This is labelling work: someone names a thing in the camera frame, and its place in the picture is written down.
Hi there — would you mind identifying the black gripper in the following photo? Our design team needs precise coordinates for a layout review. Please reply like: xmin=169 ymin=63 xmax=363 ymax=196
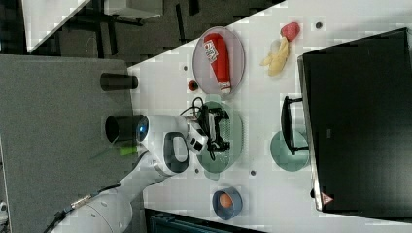
xmin=198 ymin=105 xmax=230 ymax=153

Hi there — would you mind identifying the green plastic strainer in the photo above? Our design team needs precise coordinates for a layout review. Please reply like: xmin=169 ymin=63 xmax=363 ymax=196
xmin=196 ymin=95 xmax=244 ymax=181

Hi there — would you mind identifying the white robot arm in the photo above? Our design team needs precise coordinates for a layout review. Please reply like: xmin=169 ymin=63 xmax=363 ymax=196
xmin=44 ymin=103 xmax=230 ymax=233

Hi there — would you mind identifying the red toy strawberry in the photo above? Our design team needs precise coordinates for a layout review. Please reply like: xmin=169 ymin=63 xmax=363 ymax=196
xmin=188 ymin=80 xmax=198 ymax=91

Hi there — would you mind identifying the light green plastic cup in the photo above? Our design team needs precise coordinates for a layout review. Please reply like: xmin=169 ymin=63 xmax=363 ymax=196
xmin=270 ymin=131 xmax=309 ymax=172

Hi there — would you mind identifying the orange egg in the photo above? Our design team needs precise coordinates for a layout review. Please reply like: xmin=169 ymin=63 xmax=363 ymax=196
xmin=219 ymin=193 xmax=233 ymax=208

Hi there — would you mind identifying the grey round plate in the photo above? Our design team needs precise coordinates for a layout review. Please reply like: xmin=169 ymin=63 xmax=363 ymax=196
xmin=192 ymin=26 xmax=245 ymax=98

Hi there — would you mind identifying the red ketchup bottle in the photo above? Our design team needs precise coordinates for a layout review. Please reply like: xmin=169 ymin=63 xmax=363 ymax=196
xmin=203 ymin=33 xmax=231 ymax=93

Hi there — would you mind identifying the blue bowl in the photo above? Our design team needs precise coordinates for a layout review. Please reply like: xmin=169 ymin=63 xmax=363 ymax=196
xmin=212 ymin=187 xmax=243 ymax=220

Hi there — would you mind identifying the yellow peeled toy banana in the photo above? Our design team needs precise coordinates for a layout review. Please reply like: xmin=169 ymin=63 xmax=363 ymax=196
xmin=259 ymin=37 xmax=289 ymax=77

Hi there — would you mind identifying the pink green toy fruit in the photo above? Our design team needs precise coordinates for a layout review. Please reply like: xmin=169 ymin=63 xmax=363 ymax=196
xmin=281 ymin=22 xmax=300 ymax=42

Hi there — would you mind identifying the silver black toaster oven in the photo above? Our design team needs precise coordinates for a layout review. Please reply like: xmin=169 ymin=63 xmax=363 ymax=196
xmin=281 ymin=28 xmax=412 ymax=222

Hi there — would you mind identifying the black cylinder post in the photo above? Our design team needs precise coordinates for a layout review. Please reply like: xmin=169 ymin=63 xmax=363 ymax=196
xmin=100 ymin=73 xmax=139 ymax=91

